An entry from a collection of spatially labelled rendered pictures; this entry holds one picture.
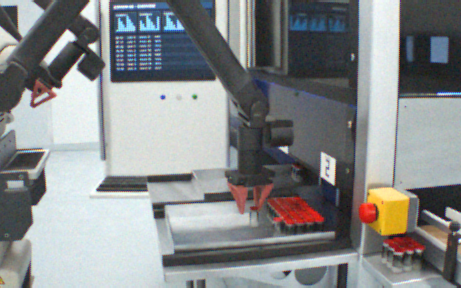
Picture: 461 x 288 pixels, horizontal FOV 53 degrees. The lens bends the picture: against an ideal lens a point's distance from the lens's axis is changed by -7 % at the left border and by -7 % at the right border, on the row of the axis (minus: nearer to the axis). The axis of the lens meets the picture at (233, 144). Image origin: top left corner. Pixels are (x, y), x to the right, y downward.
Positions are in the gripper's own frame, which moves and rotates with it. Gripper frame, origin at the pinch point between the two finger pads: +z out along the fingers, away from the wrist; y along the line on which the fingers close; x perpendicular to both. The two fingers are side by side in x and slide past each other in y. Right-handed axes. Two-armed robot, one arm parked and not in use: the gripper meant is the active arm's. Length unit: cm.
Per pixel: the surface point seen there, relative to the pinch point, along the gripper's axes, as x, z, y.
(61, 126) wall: 545, 67, 20
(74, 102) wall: 541, 37, 38
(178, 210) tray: 13.2, 2.5, -12.9
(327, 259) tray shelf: -23.2, 4.7, 5.7
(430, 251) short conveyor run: -37.9, 0.8, 20.2
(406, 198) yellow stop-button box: -35.9, -10.8, 13.6
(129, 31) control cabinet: 85, -43, -5
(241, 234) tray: -3.9, 4.2, -4.2
